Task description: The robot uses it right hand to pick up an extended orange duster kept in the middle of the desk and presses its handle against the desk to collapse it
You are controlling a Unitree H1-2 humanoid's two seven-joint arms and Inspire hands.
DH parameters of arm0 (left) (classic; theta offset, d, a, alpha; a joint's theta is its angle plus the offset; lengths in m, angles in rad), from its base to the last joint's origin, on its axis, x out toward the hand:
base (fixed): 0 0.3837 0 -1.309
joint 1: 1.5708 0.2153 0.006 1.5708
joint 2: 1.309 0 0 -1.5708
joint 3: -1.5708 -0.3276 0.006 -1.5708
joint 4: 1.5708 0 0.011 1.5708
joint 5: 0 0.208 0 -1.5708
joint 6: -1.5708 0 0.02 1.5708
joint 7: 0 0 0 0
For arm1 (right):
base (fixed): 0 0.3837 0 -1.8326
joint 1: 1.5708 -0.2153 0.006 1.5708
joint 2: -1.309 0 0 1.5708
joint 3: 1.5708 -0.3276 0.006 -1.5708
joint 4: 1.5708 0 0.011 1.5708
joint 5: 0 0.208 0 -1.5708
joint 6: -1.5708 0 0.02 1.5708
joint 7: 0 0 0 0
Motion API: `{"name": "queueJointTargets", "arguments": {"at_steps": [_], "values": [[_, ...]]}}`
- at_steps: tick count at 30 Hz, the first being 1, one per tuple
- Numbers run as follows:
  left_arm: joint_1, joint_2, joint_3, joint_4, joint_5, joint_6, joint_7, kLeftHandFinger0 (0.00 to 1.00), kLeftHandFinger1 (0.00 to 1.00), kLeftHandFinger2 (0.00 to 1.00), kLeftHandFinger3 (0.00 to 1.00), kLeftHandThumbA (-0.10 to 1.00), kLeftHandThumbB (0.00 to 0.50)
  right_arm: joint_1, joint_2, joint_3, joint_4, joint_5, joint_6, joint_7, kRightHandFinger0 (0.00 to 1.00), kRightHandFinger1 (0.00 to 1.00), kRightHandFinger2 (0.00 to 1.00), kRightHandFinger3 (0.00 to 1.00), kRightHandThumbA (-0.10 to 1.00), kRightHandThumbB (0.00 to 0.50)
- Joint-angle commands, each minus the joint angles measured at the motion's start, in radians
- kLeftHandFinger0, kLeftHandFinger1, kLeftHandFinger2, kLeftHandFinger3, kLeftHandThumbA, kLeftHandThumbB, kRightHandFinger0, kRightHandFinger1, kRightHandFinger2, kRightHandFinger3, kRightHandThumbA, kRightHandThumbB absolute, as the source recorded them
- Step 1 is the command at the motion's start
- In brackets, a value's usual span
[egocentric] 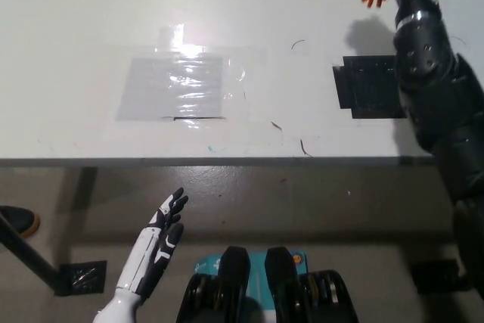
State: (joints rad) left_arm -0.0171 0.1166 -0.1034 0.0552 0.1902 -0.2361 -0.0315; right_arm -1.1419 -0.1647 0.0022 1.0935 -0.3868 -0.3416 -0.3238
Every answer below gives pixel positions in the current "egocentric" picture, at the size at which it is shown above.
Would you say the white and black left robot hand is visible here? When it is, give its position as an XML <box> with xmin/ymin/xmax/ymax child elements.
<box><xmin>115</xmin><ymin>186</ymin><xmax>189</xmax><ymax>306</ymax></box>

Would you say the black tape patch on desk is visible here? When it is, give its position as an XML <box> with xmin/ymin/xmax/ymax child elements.
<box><xmin>332</xmin><ymin>55</ymin><xmax>408</xmax><ymax>120</ymax></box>

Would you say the black tape patch on floor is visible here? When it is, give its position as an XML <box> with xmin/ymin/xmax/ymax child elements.
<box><xmin>56</xmin><ymin>260</ymin><xmax>108</xmax><ymax>297</ymax></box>

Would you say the black table leg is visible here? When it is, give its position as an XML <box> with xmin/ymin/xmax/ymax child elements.
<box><xmin>0</xmin><ymin>211</ymin><xmax>61</xmax><ymax>288</ymax></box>

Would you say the black shoe with tan sole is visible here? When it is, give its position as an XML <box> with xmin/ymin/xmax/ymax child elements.
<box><xmin>0</xmin><ymin>205</ymin><xmax>41</xmax><ymax>239</ymax></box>

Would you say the clear plastic sheet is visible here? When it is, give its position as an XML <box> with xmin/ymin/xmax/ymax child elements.
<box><xmin>115</xmin><ymin>23</ymin><xmax>247</xmax><ymax>130</ymax></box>

